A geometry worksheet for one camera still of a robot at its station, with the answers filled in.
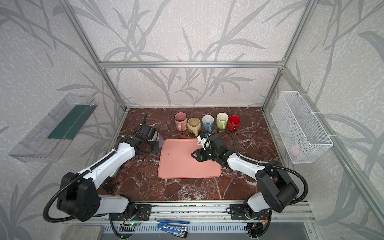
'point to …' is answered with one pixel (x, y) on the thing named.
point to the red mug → (234, 122)
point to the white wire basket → (303, 137)
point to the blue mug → (207, 120)
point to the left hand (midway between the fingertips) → (157, 143)
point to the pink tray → (176, 161)
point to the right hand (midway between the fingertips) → (194, 149)
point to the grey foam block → (82, 232)
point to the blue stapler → (175, 227)
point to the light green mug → (222, 119)
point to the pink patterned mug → (181, 121)
